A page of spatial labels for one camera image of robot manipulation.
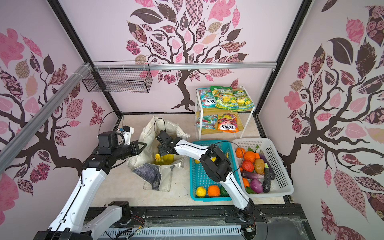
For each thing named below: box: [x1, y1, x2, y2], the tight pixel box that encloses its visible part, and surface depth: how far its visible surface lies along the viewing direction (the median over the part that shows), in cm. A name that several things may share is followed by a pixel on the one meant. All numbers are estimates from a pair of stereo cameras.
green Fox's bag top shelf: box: [197, 87, 217, 108], surface depth 79 cm
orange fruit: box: [207, 185, 221, 198], surface depth 78 cm
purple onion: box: [250, 178, 264, 194], surface depth 79 cm
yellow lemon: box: [195, 186, 207, 198], surface depth 79 cm
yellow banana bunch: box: [155, 153, 175, 166], surface depth 85 cm
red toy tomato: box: [241, 159, 255, 173], surface depth 86 cm
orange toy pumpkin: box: [235, 147, 260, 162], surface depth 92 cm
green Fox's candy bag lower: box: [194, 114, 218, 130], surface depth 92 cm
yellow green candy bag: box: [210, 86, 256, 112], surface depth 77 cm
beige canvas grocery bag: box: [126, 116, 190, 192], surface depth 77 cm
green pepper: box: [220, 184, 230, 197], surface depth 79 cm
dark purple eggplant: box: [259, 149, 276, 193], surface depth 84 cm
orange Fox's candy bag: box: [217, 113, 239, 133], surface depth 92 cm
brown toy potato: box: [254, 158, 266, 175], surface depth 85 cm
